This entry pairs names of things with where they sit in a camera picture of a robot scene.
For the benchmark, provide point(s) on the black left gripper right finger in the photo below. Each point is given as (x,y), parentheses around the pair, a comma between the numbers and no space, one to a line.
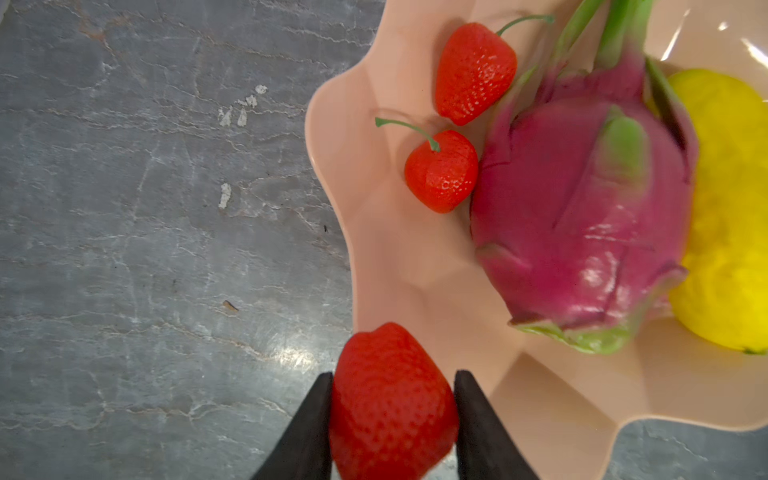
(484,448)

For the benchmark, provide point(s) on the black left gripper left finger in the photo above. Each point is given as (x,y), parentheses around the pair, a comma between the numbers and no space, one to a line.
(303,450)

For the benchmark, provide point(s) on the red fake strawberry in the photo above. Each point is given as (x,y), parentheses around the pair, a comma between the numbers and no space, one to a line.
(441,172)
(393,413)
(475,69)

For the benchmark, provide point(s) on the pink fake dragon fruit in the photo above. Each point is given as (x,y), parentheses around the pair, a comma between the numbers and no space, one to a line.
(583,201)

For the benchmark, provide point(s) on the yellow fake mango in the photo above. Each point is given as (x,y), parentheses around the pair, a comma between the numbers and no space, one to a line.
(724,298)

